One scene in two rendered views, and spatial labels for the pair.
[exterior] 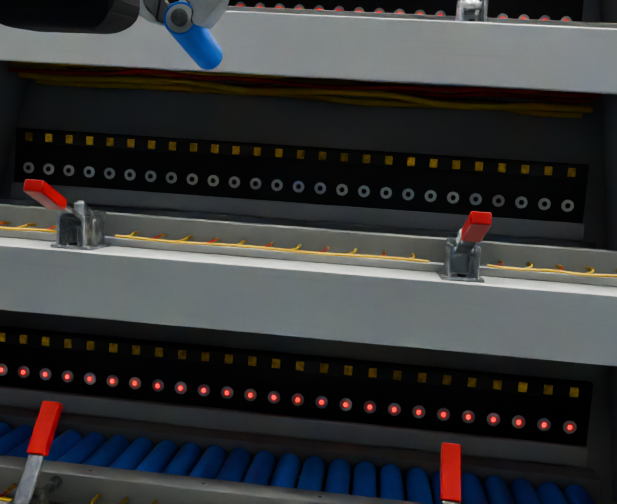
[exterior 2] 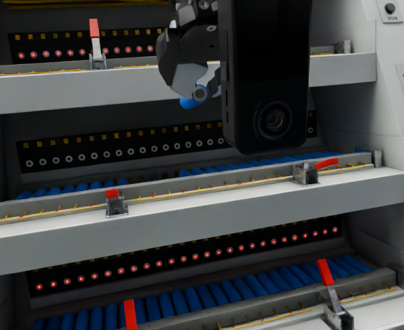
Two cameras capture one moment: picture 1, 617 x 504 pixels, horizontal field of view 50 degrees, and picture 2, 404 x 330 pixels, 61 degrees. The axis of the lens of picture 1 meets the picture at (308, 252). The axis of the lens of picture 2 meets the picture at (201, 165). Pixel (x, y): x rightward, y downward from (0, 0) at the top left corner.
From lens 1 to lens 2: 0.21 m
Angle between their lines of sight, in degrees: 19
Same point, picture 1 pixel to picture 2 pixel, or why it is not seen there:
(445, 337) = (310, 213)
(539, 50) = (313, 68)
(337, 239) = (241, 175)
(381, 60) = not seen: hidden behind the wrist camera
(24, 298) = (98, 250)
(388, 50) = not seen: hidden behind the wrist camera
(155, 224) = (147, 188)
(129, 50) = (110, 95)
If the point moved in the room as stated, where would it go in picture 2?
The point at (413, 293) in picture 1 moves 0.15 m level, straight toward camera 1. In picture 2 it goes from (294, 197) to (356, 177)
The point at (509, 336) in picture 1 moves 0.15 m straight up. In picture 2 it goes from (336, 205) to (311, 106)
